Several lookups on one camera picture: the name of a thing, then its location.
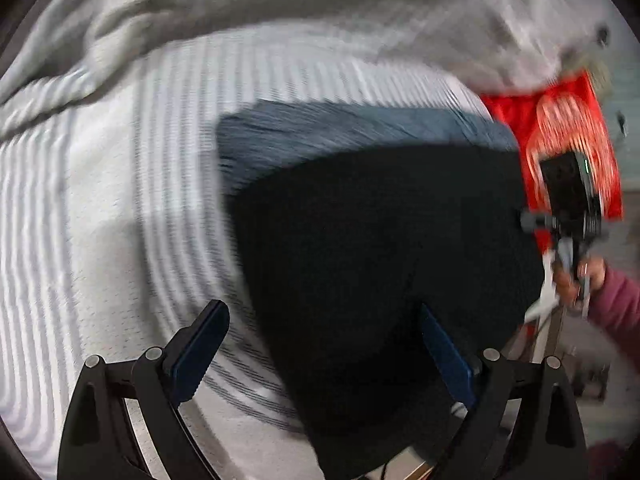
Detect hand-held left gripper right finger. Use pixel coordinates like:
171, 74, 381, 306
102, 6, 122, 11
419, 302, 588, 480

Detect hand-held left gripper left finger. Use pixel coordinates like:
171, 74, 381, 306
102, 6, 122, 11
57, 299, 232, 480

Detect black pants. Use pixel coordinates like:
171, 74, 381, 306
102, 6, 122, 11
227, 142, 551, 480

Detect person's right hand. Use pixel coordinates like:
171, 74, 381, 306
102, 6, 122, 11
552, 255, 608, 311

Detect red patterned cloth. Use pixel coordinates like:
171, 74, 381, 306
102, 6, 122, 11
482, 70, 626, 256

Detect white striped bed sheet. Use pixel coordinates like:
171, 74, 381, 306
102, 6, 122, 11
0, 25, 501, 480

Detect blue leaf-patterned mat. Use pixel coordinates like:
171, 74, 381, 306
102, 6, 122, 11
215, 100, 521, 196

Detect grey striped duvet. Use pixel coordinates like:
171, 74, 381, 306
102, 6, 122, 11
0, 0, 616, 126

